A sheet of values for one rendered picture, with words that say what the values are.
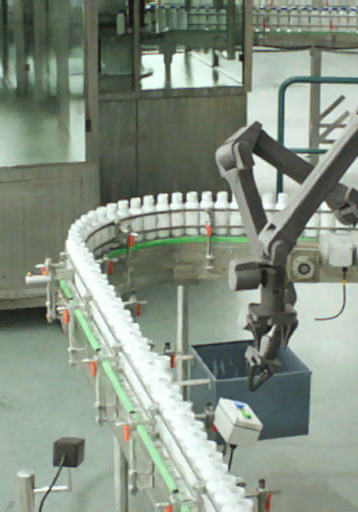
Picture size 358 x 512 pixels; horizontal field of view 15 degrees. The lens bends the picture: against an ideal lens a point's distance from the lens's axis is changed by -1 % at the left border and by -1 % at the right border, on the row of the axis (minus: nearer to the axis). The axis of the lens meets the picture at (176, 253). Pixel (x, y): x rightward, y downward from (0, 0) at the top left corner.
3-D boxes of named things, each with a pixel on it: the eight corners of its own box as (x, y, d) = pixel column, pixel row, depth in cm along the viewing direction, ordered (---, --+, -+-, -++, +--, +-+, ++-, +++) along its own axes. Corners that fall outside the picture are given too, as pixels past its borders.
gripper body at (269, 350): (257, 366, 328) (268, 339, 326) (245, 352, 337) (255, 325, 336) (280, 372, 330) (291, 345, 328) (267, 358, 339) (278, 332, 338)
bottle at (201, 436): (181, 493, 320) (181, 432, 315) (202, 487, 323) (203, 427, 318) (194, 503, 315) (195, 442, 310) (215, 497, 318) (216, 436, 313)
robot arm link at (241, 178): (250, 138, 331) (229, 149, 340) (231, 143, 328) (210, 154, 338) (304, 302, 330) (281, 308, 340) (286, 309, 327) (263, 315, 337)
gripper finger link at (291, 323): (297, 353, 303) (299, 314, 300) (268, 356, 301) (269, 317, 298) (288, 342, 309) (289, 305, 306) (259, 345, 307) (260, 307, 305)
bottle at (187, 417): (171, 478, 327) (171, 418, 322) (177, 467, 333) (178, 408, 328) (195, 481, 326) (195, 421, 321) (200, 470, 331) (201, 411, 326)
